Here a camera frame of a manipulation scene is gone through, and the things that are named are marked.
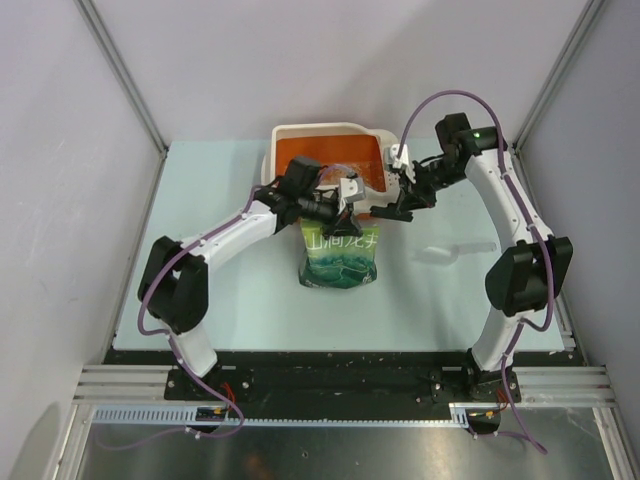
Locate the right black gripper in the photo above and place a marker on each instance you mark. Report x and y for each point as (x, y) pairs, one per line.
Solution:
(413, 196)

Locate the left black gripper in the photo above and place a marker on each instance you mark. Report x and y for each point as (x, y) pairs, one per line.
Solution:
(343, 223)

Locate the black bag clip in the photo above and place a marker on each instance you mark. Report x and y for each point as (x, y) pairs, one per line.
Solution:
(391, 212)

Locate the green litter bag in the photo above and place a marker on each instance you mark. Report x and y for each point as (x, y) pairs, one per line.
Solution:
(342, 262)

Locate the orange and cream litter box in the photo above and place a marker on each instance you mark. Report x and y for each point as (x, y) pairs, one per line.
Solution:
(333, 143)

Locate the clear plastic scoop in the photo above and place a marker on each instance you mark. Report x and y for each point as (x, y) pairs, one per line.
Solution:
(448, 254)

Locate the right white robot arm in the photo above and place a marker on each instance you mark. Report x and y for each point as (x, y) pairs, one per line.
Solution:
(527, 277)

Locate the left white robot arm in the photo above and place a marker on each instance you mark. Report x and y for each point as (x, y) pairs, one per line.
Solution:
(174, 288)

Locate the beige cat litter granules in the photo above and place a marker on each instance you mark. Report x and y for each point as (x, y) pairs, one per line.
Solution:
(371, 172)

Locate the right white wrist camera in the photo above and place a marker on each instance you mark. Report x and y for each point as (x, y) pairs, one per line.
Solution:
(399, 162)

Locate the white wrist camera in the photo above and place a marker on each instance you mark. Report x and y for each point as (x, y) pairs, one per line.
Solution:
(399, 162)
(351, 189)

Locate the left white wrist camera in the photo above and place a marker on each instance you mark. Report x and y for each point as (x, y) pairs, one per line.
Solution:
(351, 189)

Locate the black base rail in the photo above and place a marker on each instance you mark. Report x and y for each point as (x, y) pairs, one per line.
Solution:
(381, 384)

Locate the white slotted cable duct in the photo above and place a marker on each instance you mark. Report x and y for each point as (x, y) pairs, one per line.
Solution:
(452, 416)

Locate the right aluminium frame post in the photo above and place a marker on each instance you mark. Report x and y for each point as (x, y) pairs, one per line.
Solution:
(572, 47)

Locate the aluminium frame post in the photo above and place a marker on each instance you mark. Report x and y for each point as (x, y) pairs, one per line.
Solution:
(114, 59)
(572, 47)

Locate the aluminium side rail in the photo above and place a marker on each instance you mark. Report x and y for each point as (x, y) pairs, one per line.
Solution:
(569, 381)

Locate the left aluminium frame post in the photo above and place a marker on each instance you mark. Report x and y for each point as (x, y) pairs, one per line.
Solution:
(114, 59)

